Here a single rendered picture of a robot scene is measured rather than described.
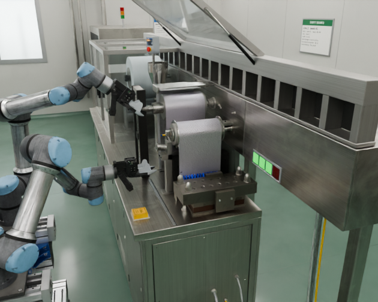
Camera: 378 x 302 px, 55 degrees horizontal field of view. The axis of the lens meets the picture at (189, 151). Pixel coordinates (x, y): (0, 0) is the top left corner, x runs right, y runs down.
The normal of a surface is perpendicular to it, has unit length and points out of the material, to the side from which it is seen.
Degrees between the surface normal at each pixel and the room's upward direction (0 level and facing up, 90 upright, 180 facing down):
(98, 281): 0
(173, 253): 90
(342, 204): 90
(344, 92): 90
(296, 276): 0
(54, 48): 90
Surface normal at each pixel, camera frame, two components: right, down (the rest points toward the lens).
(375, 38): -0.95, 0.12
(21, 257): 0.88, 0.27
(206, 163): 0.33, 0.33
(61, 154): 0.93, 0.02
